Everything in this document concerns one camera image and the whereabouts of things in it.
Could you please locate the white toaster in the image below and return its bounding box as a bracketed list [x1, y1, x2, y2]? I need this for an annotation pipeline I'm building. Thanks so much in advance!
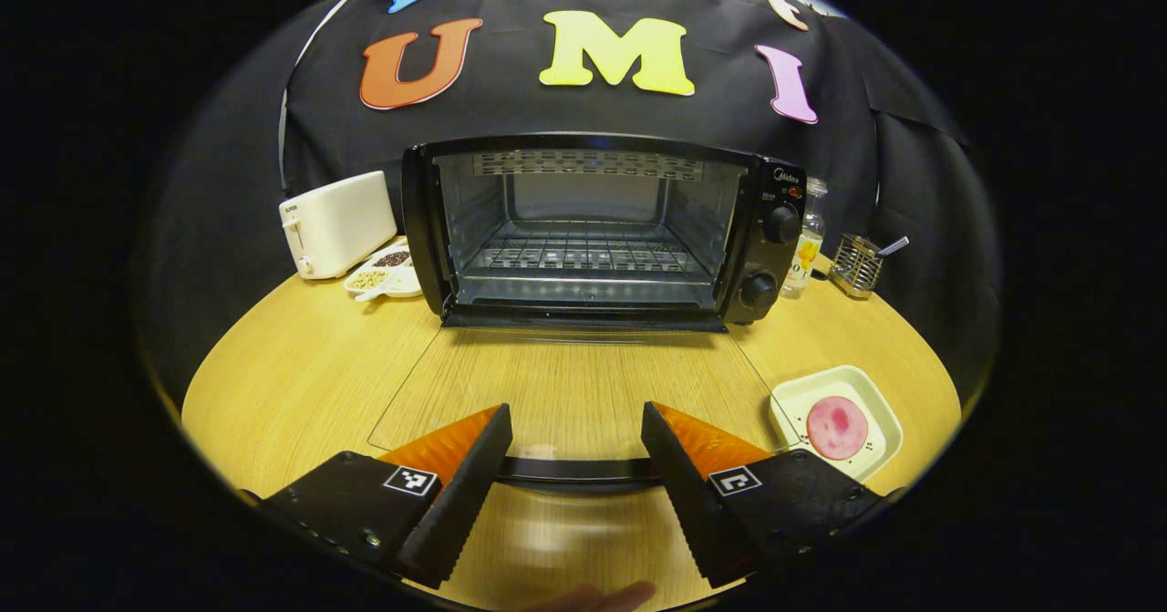
[278, 171, 399, 281]

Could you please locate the black electric oven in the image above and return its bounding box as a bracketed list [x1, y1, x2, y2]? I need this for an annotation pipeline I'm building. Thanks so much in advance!
[367, 131, 810, 490]

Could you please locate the white square plate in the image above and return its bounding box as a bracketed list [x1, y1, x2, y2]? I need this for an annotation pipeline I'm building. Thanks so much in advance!
[769, 365, 904, 483]

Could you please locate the pink round food slice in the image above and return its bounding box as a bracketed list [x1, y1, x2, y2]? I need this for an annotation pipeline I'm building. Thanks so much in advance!
[806, 396, 870, 462]

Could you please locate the black backdrop cloth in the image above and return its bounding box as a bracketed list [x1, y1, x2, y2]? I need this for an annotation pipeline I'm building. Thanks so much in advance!
[137, 0, 1004, 412]

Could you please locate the white divided snack dish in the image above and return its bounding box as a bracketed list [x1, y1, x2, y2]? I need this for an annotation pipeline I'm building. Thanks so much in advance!
[343, 240, 424, 303]

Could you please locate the glass bottle with yellow label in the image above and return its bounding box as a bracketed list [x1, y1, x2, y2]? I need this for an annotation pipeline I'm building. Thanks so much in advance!
[780, 177, 829, 300]

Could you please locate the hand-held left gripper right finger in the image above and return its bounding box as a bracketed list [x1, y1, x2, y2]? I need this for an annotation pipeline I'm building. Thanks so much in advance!
[641, 400, 899, 590]

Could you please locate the metal wire utensil holder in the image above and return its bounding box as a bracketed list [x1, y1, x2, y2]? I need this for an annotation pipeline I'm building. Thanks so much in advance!
[828, 233, 885, 299]

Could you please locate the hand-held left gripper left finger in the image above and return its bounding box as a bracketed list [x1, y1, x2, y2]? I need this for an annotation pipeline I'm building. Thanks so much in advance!
[242, 402, 513, 590]

